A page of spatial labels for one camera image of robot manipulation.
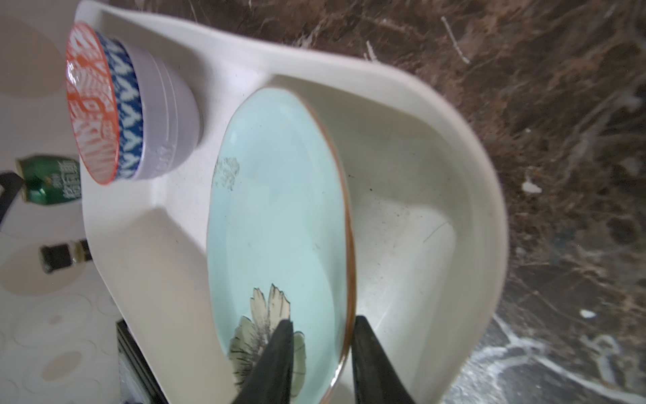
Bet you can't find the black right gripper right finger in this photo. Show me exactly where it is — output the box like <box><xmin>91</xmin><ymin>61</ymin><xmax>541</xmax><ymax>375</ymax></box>
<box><xmin>352</xmin><ymin>316</ymin><xmax>415</xmax><ymax>404</ymax></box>

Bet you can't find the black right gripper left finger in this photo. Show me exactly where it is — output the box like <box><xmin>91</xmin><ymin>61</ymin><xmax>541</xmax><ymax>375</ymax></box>
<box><xmin>231</xmin><ymin>320</ymin><xmax>294</xmax><ymax>403</ymax></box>

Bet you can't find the mint green flower plate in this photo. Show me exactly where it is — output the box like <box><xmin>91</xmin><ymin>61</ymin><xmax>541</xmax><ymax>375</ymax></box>
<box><xmin>206</xmin><ymin>87</ymin><xmax>357</xmax><ymax>403</ymax></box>

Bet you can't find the white plastic bin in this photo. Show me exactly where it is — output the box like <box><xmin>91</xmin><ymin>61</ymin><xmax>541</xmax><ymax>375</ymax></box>
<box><xmin>75</xmin><ymin>1</ymin><xmax>509</xmax><ymax>403</ymax></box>

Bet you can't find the lavender ceramic bowl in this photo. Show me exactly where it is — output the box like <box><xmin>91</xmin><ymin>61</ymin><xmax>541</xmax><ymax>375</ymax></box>
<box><xmin>123</xmin><ymin>42</ymin><xmax>202</xmax><ymax>180</ymax></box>

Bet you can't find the red patterned bowl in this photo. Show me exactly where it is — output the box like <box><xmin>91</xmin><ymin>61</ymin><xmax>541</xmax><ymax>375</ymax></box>
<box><xmin>66</xmin><ymin>22</ymin><xmax>144</xmax><ymax>185</ymax></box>

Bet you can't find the small dark cap bottle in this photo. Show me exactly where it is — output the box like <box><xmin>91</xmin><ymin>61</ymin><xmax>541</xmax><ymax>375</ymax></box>
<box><xmin>39</xmin><ymin>239</ymin><xmax>93</xmax><ymax>274</ymax></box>

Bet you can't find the green label drink bottle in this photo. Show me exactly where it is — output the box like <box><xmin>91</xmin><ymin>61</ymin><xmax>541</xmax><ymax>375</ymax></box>
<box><xmin>16</xmin><ymin>155</ymin><xmax>82</xmax><ymax>205</ymax></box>

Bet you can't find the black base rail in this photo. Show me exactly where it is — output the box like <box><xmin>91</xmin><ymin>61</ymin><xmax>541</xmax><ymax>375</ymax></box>
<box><xmin>116</xmin><ymin>320</ymin><xmax>169</xmax><ymax>404</ymax></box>

